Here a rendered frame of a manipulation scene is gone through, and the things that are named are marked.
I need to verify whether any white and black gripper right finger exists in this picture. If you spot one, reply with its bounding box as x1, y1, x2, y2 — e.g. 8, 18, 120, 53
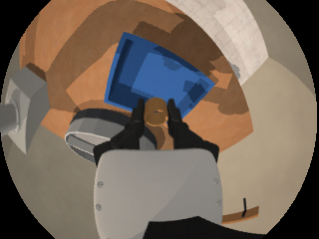
167, 99, 219, 164

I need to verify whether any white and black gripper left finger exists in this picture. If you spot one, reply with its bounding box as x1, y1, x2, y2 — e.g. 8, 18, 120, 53
93, 99, 145, 167

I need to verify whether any bronze bushing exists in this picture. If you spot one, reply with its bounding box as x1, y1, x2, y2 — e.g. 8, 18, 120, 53
144, 98, 168, 126

